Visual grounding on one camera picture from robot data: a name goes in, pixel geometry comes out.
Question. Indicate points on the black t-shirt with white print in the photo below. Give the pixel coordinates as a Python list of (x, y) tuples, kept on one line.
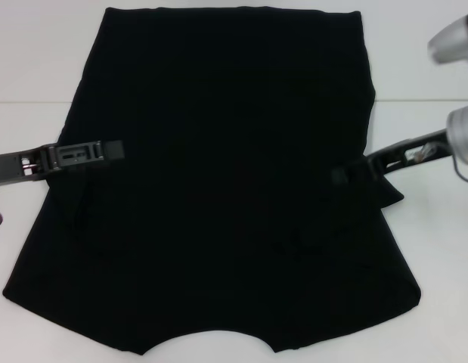
[(218, 227)]

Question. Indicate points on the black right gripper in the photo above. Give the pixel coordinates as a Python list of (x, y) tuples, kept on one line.
[(392, 159)]

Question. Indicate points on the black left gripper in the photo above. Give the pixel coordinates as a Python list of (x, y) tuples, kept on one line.
[(10, 168)]

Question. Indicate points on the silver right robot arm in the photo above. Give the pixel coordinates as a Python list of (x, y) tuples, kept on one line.
[(462, 128)]

